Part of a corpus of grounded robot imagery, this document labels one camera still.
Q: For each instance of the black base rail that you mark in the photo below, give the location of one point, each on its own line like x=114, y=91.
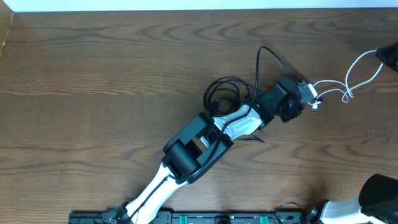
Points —
x=224, y=217

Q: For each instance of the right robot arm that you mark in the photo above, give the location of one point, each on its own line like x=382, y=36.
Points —
x=377, y=200

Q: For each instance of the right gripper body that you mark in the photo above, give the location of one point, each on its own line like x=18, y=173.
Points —
x=392, y=61

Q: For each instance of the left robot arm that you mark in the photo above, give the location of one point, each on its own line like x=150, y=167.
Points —
x=201, y=143

